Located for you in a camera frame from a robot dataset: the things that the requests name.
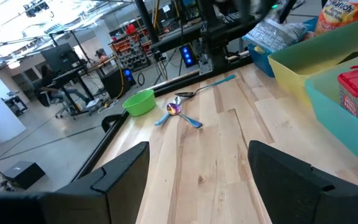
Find light-blue-handled silver spoon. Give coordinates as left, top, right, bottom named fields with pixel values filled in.
left=154, top=95, right=182, bottom=127

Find green translucent tray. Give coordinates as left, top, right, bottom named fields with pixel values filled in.
left=305, top=57, right=358, bottom=175

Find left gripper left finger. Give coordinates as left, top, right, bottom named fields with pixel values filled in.
left=0, top=141, right=150, bottom=224

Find storage shelf with bins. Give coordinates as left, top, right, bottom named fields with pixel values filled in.
left=110, top=24, right=152, bottom=72

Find orange red noodle packet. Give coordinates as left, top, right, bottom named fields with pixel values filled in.
left=314, top=0, right=358, bottom=35

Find black aluminium table frame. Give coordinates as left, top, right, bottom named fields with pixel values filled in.
left=70, top=52, right=254, bottom=184

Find black floor box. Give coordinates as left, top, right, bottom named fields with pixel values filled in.
left=3, top=161, right=46, bottom=190

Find blue white snack packet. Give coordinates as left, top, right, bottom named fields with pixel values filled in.
left=242, top=11, right=309, bottom=52

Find black metal spoon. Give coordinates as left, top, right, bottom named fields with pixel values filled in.
left=336, top=51, right=358, bottom=65

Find dark spoon with teal handle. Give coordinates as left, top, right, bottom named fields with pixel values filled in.
left=175, top=73, right=236, bottom=98

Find black office desk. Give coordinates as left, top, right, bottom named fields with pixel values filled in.
left=53, top=55, right=117, bottom=116

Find green plastic bowl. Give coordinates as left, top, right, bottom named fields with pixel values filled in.
left=122, top=89, right=157, bottom=118

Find yellow translucent tray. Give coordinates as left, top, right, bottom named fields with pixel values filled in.
left=267, top=15, right=358, bottom=106

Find dark teal tray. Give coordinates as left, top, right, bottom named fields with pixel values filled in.
left=247, top=17, right=319, bottom=78

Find black tower with blue lights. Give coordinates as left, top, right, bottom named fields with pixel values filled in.
left=178, top=45, right=198, bottom=68

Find pink paint case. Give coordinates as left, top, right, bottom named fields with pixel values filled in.
left=337, top=64, right=358, bottom=124

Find pink-bowled blue-handled spoon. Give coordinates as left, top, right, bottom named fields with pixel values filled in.
left=165, top=102, right=203, bottom=129

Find black computer monitor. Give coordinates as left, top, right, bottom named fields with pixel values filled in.
left=40, top=42, right=82, bottom=74

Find seated person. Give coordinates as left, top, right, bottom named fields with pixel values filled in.
left=35, top=63, right=88, bottom=106

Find person behind desk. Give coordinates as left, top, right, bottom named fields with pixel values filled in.
left=94, top=49, right=109, bottom=65

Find grey office chair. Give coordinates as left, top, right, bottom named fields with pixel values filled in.
left=37, top=90, right=76, bottom=119

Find black cabinet with blue light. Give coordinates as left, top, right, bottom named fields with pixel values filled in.
left=100, top=67, right=137, bottom=100

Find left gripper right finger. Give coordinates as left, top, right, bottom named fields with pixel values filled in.
left=247, top=140, right=358, bottom=224

